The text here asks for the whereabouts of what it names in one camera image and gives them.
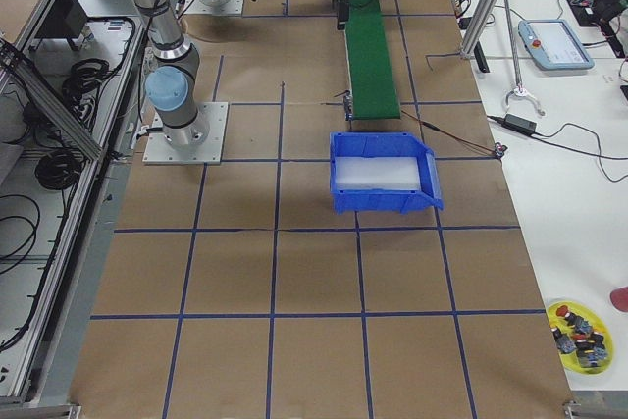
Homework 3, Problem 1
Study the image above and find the teach pendant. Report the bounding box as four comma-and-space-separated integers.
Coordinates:
517, 20, 595, 71

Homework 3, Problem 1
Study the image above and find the red black wire pair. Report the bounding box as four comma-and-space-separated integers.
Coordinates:
399, 112, 509, 160

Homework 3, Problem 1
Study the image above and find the right blue plastic bin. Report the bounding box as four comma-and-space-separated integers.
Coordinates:
330, 132, 444, 214

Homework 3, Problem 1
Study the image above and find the white foam pad right bin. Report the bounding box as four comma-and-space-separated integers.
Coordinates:
332, 157, 421, 190

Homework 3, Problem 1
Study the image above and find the black power adapter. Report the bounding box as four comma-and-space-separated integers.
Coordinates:
502, 114, 537, 136

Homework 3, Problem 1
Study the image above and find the green conveyor belt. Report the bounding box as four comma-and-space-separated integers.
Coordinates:
344, 0, 400, 121

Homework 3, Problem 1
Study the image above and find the yellow plate with buttons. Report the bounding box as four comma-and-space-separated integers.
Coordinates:
546, 300, 614, 375

